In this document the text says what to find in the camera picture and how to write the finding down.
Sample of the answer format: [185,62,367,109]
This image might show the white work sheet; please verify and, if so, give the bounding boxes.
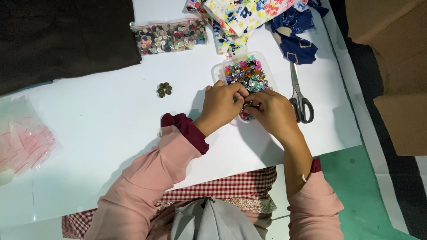
[0,0,363,231]

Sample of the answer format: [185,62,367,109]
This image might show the black and white striped mat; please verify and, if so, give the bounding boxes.
[322,0,427,240]

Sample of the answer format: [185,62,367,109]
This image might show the floral print fabric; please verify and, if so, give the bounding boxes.
[185,0,309,57]

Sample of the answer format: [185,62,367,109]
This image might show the zip bag of mixed buttons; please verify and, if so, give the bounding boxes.
[129,18,209,56]

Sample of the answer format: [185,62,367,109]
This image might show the heap of colourful shiny buttons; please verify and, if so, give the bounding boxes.
[224,55,273,120]

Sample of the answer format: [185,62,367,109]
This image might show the brown cardboard box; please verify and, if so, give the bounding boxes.
[345,0,427,157]

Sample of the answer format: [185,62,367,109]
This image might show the person's left hand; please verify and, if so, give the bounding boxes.
[194,80,250,136]

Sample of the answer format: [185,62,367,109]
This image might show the grey-handled scissors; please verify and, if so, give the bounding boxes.
[289,62,315,124]

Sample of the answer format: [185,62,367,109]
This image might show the pile of clear zip bags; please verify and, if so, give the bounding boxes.
[0,95,59,185]

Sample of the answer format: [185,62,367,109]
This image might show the clear plastic container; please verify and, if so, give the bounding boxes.
[221,51,279,124]

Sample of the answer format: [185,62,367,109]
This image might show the navy blue patterned fabric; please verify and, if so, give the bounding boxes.
[270,0,330,65]

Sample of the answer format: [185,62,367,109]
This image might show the cluster of brown buttons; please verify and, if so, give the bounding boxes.
[157,82,173,98]

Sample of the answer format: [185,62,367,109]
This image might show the black cloth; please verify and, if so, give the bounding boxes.
[0,0,143,97]

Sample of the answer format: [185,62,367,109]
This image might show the red checked cloth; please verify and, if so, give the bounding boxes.
[62,166,278,240]

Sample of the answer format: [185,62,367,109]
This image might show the green mat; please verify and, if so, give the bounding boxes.
[267,145,421,240]

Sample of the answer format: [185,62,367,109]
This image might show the person's right hand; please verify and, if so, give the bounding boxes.
[244,89,302,144]

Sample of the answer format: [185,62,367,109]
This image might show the grey headscarf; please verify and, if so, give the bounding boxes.
[170,197,264,240]

